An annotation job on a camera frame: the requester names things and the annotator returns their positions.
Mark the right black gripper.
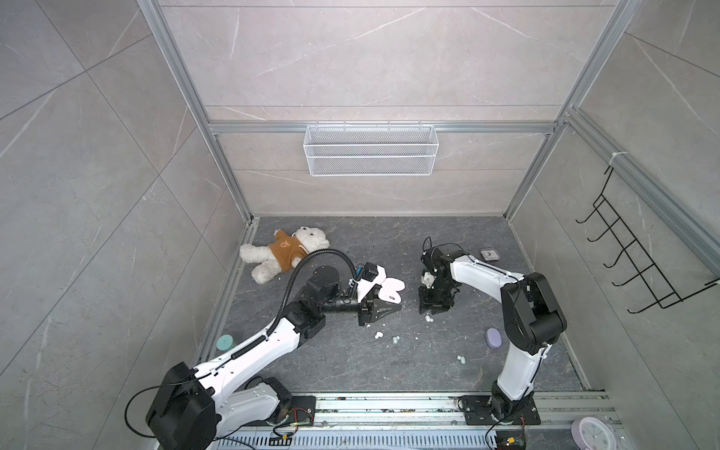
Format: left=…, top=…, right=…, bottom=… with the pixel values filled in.
left=417, top=278, right=456, bottom=313

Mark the purple earbud charging case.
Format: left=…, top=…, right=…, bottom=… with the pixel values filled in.
left=486, top=327, right=503, bottom=349

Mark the white earbud charging case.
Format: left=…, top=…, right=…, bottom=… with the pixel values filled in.
left=377, top=277, right=406, bottom=305

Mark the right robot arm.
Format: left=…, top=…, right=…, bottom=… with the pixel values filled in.
left=418, top=237, right=567, bottom=423

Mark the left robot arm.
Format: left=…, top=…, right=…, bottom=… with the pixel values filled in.
left=144, top=249, right=405, bottom=449

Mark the small black square box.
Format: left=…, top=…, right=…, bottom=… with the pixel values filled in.
left=480, top=249, right=501, bottom=262

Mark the white teddy bear brown shirt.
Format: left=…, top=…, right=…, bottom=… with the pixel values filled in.
left=239, top=226, right=330, bottom=284

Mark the teal round disc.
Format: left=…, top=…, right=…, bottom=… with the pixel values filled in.
left=216, top=334, right=234, bottom=353

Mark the pink round alarm clock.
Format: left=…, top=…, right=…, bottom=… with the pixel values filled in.
left=571, top=416, right=619, bottom=450

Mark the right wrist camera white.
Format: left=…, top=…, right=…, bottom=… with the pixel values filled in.
left=421, top=272, right=436, bottom=289

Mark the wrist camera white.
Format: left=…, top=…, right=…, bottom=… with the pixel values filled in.
left=421, top=272, right=436, bottom=289
left=356, top=262, right=386, bottom=303

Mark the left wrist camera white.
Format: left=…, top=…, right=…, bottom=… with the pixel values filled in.
left=356, top=262, right=386, bottom=303

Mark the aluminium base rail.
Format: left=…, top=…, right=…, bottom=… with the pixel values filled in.
left=207, top=391, right=626, bottom=449

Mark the white wire mesh basket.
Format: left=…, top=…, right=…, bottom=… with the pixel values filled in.
left=303, top=124, right=440, bottom=176

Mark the black wall hook rack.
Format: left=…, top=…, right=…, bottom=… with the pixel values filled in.
left=575, top=167, right=719, bottom=315

